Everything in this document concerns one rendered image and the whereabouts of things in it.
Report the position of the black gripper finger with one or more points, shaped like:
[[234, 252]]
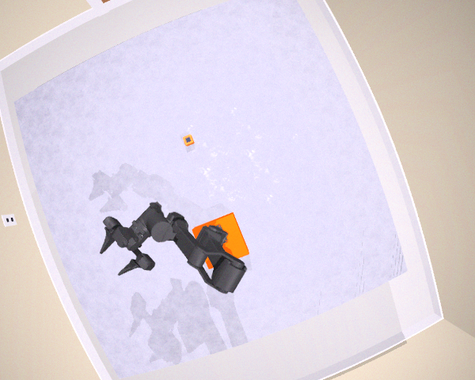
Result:
[[132, 265], [108, 241]]

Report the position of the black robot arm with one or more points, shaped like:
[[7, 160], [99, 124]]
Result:
[[228, 269]]

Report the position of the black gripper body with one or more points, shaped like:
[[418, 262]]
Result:
[[142, 259]]

